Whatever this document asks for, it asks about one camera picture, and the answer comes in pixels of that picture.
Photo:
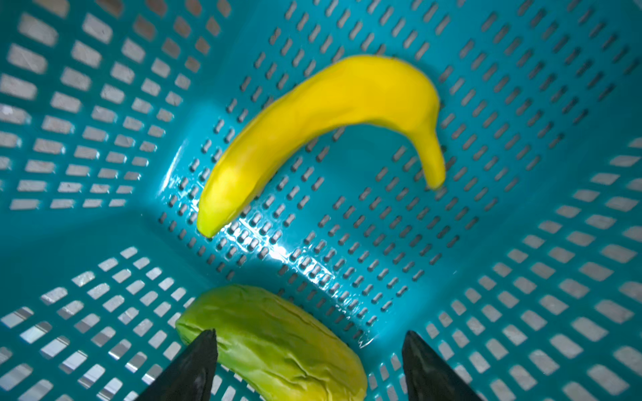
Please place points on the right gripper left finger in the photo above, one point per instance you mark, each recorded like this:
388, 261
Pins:
190, 376

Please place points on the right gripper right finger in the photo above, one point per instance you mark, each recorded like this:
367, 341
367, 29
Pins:
428, 376

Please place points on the green cucumber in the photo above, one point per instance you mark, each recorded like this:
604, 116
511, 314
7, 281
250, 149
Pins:
283, 352

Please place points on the yellow banana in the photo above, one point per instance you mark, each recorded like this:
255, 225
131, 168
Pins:
362, 89

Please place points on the teal plastic basket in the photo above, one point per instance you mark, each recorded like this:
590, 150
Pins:
523, 272

